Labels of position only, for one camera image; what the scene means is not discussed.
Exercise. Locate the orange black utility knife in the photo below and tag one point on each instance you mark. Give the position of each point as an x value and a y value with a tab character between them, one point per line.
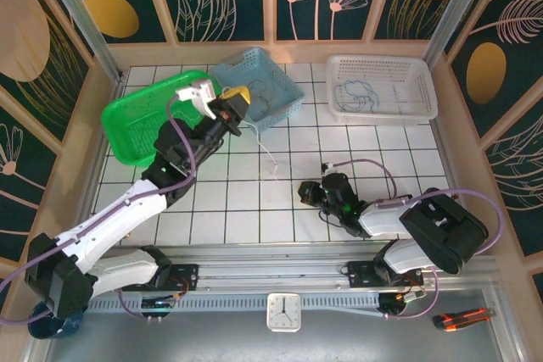
462	319

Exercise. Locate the white square analog clock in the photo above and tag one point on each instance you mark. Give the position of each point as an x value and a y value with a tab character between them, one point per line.
283	311

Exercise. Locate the light blue plastic basket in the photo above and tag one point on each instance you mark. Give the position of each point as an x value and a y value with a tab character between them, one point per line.
280	82

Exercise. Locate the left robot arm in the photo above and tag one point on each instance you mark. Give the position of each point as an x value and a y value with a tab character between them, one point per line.
106	226

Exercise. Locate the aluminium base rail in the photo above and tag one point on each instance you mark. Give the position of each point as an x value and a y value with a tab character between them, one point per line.
271	271

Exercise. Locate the feather orange oval wall panel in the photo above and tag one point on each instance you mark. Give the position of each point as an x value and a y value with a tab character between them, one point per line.
110	10

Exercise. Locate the aluminium frame post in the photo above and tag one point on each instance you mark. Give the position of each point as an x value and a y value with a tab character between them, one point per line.
458	10
85	27

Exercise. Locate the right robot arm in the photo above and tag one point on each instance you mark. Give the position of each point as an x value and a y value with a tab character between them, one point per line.
437	226

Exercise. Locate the blue rubber band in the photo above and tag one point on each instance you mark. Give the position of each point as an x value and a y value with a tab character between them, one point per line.
343	90

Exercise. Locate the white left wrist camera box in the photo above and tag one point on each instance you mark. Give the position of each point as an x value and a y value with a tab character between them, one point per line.
199	90

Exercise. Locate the moon and circle wall panel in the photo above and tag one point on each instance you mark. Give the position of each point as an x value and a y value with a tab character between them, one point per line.
29	40

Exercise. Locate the green perforated plastic basket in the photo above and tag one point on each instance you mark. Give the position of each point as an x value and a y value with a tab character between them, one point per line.
136	120

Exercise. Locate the white perforated plastic basket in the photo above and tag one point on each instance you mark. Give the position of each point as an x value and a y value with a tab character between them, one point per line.
399	78

